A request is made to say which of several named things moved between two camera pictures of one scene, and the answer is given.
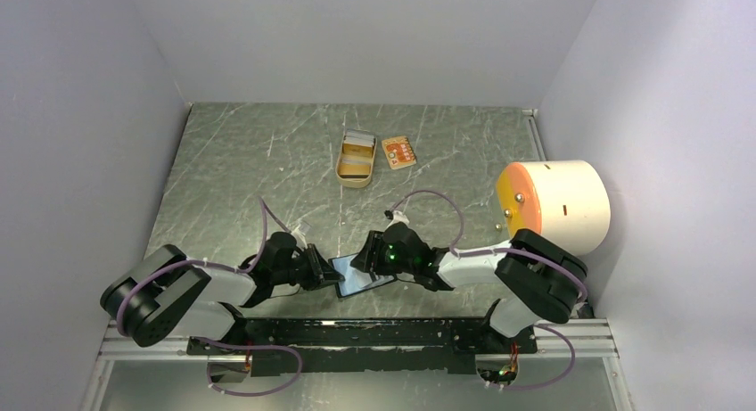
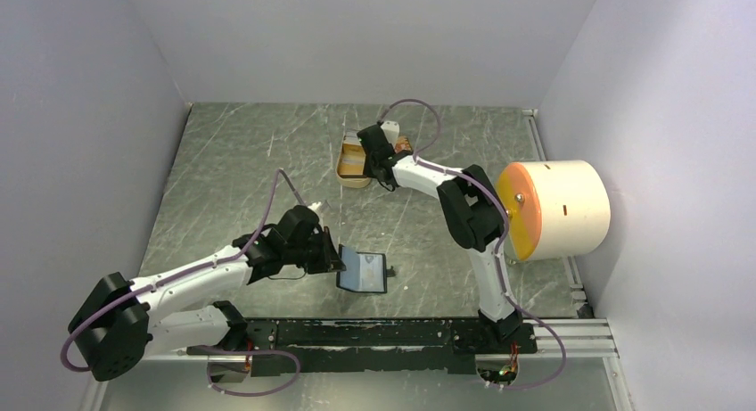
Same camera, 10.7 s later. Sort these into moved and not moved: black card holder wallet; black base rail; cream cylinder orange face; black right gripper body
Moved: black card holder wallet; black right gripper body
Not moved: cream cylinder orange face; black base rail
